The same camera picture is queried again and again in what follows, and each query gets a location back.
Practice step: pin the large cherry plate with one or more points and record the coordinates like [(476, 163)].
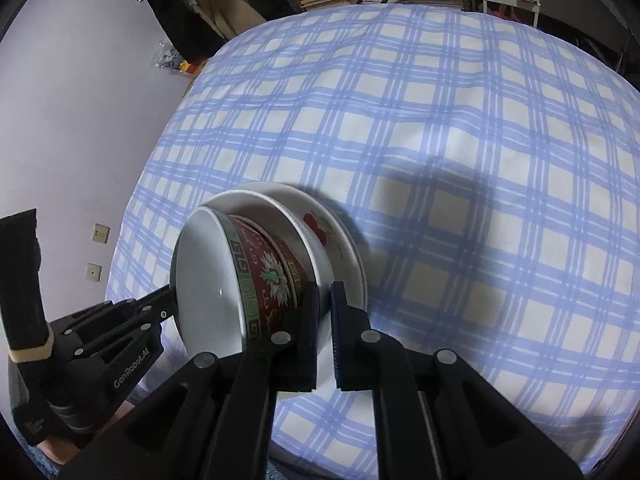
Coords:
[(340, 247)]

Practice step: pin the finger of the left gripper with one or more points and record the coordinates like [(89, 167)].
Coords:
[(158, 305)]

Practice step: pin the plain white bowl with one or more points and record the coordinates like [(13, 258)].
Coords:
[(285, 227)]

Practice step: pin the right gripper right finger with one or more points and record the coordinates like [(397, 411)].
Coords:
[(434, 416)]

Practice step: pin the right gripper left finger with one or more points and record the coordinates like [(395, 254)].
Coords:
[(213, 418)]

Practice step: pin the red patterned bowl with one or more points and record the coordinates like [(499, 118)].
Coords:
[(232, 284)]

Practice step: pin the blue plaid tablecloth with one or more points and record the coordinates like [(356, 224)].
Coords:
[(488, 172)]

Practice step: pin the left hand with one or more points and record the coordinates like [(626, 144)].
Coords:
[(61, 451)]

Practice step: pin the wall socket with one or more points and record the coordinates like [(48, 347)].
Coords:
[(100, 233)]

